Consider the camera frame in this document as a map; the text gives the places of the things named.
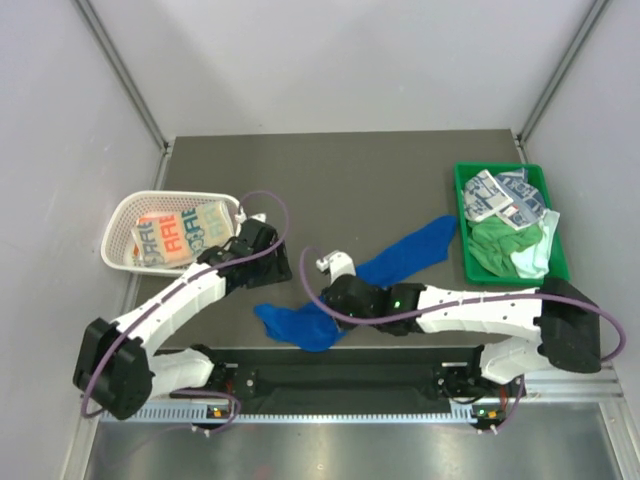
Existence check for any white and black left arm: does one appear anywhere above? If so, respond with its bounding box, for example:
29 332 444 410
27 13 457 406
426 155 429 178
72 218 292 420

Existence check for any pale mint towel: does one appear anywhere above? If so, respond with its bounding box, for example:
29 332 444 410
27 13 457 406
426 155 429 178
510 209 560 279

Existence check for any green towel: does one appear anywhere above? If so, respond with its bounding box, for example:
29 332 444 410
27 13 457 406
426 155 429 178
468 216 543 278

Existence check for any aluminium corner post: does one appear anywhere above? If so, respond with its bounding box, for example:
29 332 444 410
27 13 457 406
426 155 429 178
515 0 611 150
69 0 172 154

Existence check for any blue white patterned towel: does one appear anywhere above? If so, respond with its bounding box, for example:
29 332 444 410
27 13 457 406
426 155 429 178
462 168 547 231

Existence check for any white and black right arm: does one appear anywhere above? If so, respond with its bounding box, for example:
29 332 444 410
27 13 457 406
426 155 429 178
321 274 601 396

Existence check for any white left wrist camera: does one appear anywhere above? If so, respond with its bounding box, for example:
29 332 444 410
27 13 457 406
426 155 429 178
234 209 267 225

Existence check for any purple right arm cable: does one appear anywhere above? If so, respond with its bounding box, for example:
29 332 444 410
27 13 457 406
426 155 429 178
298 245 627 435

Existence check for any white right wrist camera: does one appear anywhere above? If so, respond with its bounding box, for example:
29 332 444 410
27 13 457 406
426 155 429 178
315 250 356 278

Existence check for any left aluminium corner post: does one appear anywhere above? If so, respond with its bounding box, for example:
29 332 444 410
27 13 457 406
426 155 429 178
69 0 172 154

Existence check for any white plastic basket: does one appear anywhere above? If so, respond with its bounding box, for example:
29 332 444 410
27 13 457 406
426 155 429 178
101 190 240 277

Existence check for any right aluminium corner post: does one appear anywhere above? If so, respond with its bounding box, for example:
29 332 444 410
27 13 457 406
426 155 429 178
515 0 611 150

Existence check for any grey slotted cable duct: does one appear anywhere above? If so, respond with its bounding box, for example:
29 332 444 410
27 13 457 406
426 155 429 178
127 401 477 424

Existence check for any folded patterned letter towel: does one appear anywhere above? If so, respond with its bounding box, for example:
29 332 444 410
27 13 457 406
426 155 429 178
131 201 234 268

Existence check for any aluminium frame rail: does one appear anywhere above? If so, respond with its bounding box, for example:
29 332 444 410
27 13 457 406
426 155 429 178
524 363 623 403

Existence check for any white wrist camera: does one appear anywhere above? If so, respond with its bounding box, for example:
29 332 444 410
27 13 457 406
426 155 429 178
315 250 356 278
234 209 267 225

